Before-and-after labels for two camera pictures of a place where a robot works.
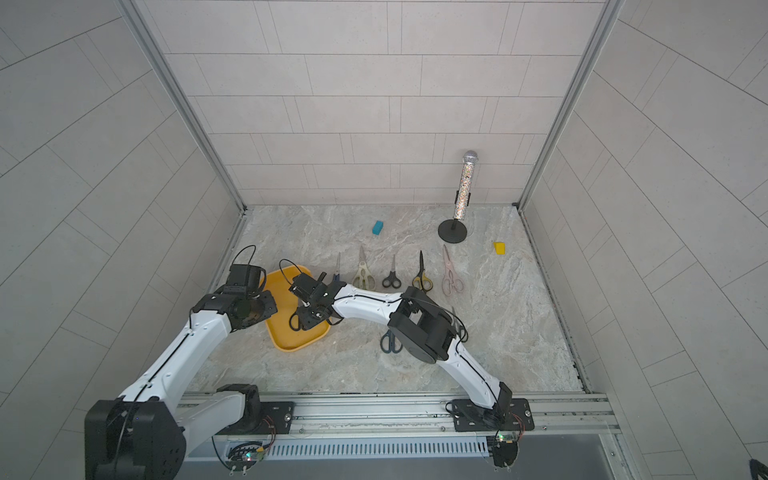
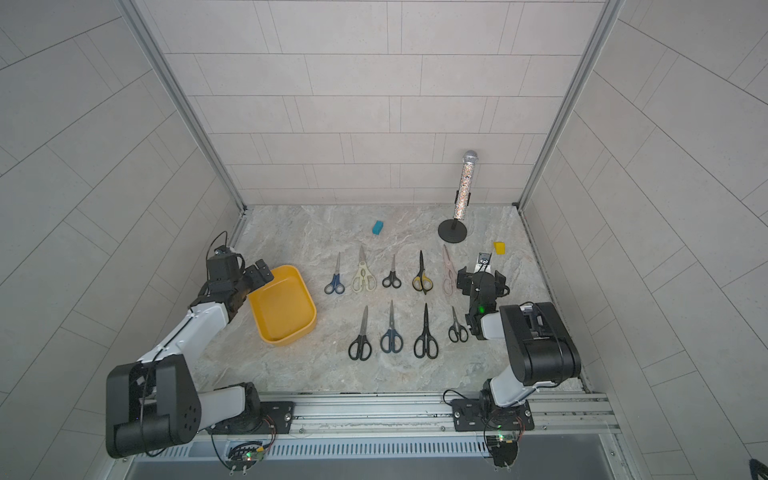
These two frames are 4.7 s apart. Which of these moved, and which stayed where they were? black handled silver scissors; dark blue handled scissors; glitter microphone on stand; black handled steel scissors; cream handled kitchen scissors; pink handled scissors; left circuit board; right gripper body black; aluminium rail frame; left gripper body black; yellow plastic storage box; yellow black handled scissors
Moved: yellow plastic storage box; left gripper body black; black handled silver scissors; right gripper body black
Stayed: dark blue handled scissors; cream handled kitchen scissors; black handled steel scissors; pink handled scissors; left circuit board; yellow black handled scissors; aluminium rail frame; glitter microphone on stand
